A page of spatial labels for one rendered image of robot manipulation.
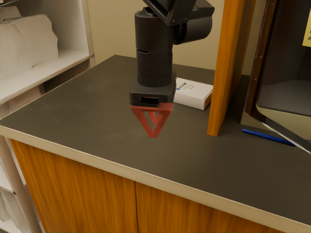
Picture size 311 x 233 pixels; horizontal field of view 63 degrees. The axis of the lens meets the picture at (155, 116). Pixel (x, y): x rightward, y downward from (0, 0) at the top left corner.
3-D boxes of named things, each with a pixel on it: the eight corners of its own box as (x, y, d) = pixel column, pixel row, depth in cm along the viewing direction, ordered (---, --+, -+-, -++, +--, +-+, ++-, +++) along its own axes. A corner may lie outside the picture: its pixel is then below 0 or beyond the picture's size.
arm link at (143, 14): (126, 5, 37) (150, 10, 33) (163, 1, 40) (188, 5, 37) (129, 52, 40) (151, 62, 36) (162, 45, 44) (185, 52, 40)
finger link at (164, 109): (174, 124, 49) (176, 78, 44) (171, 146, 43) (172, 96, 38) (139, 121, 50) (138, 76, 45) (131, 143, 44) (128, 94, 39)
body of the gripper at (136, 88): (176, 80, 47) (177, 39, 43) (171, 106, 38) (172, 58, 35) (141, 78, 48) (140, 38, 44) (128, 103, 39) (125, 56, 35)
